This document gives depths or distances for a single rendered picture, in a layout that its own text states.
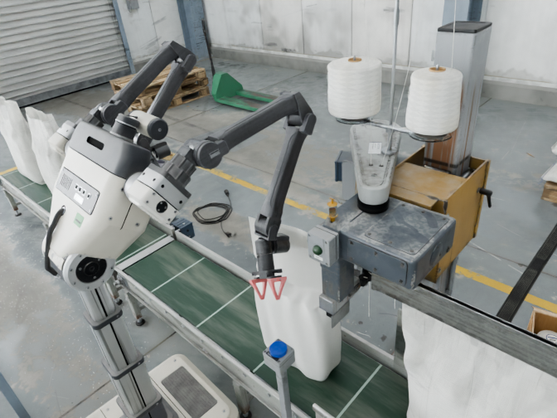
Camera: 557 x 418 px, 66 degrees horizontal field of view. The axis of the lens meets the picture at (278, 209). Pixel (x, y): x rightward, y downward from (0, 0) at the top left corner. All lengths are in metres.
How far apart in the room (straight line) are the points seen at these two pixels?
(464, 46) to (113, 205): 1.09
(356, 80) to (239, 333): 1.40
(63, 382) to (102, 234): 1.65
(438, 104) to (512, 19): 5.10
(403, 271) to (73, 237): 0.94
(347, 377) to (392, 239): 1.00
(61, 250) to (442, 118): 1.16
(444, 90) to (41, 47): 7.83
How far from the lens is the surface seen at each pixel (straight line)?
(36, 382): 2.98
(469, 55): 1.39
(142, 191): 1.17
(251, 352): 2.14
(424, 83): 1.21
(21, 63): 8.51
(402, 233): 1.17
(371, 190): 1.20
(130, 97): 1.77
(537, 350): 1.32
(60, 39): 8.70
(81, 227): 1.38
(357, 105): 1.34
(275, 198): 1.43
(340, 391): 1.99
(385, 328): 2.74
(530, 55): 6.30
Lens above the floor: 2.01
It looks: 32 degrees down
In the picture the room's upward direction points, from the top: 6 degrees counter-clockwise
